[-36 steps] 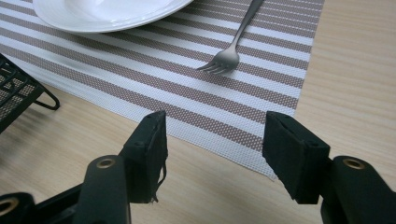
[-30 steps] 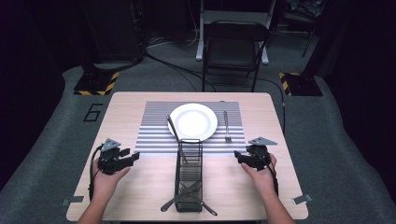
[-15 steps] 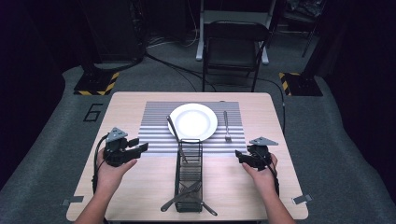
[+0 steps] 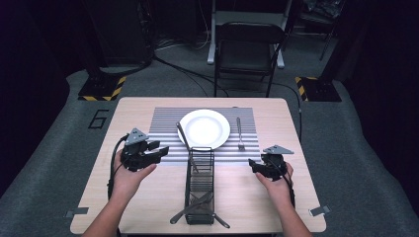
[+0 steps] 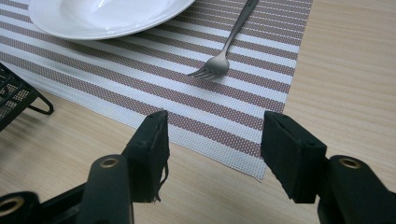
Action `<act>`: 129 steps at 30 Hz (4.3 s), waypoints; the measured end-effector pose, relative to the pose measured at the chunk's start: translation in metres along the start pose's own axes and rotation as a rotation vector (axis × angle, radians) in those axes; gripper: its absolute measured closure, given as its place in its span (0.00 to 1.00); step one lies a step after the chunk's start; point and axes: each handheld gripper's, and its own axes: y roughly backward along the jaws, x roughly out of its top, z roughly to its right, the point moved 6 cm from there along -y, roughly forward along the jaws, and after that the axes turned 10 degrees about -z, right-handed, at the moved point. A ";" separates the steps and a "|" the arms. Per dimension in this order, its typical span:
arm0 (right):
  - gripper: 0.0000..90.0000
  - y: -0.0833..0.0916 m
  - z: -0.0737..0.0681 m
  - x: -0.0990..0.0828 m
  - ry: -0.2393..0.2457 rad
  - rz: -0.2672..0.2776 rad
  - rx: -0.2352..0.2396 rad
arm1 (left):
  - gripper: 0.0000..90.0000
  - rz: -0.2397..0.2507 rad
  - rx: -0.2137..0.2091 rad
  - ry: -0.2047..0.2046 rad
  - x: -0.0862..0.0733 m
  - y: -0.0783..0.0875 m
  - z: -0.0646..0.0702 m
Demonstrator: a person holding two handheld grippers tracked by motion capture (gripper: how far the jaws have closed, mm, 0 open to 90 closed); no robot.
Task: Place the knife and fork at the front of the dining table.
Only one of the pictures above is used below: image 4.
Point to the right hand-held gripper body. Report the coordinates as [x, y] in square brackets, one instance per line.
[275, 161]

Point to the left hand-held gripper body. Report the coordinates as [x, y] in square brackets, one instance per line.
[133, 154]

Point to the person's right hand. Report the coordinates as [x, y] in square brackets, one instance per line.
[278, 189]

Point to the person's left hand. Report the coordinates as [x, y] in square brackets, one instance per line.
[130, 182]

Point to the striped woven placemat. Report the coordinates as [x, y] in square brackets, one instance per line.
[164, 131]

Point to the silver fork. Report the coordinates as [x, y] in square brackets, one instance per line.
[239, 133]

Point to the white round plate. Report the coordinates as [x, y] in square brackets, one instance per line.
[205, 129]

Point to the grey tape strip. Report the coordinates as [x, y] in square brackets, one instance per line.
[320, 210]
[76, 212]

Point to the yellow-black striped stand base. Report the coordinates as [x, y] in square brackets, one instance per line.
[100, 88]
[318, 89]

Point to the black folding chair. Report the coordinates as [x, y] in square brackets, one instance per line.
[245, 49]
[212, 39]

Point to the black equipment cabinet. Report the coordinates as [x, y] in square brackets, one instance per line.
[118, 29]

